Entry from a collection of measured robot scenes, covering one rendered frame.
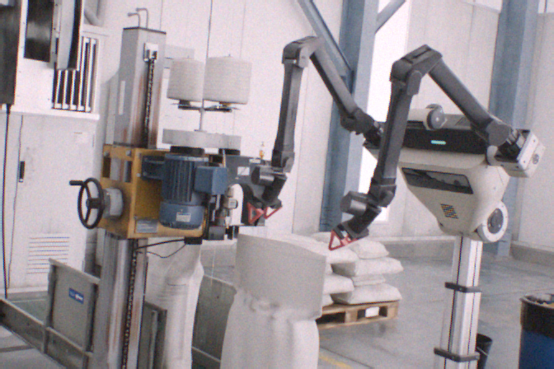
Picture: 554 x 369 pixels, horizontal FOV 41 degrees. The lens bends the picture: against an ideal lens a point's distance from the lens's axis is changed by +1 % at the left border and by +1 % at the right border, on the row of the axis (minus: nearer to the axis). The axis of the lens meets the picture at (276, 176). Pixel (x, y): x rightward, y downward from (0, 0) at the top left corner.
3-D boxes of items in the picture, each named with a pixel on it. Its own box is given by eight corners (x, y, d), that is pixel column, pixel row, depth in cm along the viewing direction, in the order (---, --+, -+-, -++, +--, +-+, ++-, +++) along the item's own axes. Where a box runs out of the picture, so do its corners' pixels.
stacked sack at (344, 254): (361, 265, 578) (363, 247, 577) (300, 268, 535) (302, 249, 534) (324, 255, 610) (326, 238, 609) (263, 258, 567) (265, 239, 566)
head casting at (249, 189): (266, 226, 293) (273, 152, 291) (217, 226, 277) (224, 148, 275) (222, 215, 315) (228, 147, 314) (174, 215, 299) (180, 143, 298)
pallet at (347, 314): (397, 318, 621) (399, 301, 620) (296, 333, 540) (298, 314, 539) (327, 296, 681) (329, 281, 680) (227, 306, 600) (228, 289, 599)
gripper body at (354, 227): (336, 226, 228) (350, 211, 224) (354, 219, 236) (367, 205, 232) (349, 241, 226) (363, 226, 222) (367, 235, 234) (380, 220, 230)
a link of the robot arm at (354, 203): (396, 194, 220) (382, 181, 227) (366, 184, 215) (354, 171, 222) (377, 227, 224) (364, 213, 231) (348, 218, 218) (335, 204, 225)
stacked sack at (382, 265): (406, 276, 620) (408, 259, 619) (351, 280, 575) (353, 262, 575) (368, 265, 653) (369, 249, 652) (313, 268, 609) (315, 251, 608)
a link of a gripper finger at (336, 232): (318, 243, 231) (335, 224, 226) (330, 238, 237) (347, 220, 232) (331, 259, 229) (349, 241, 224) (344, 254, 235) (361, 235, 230)
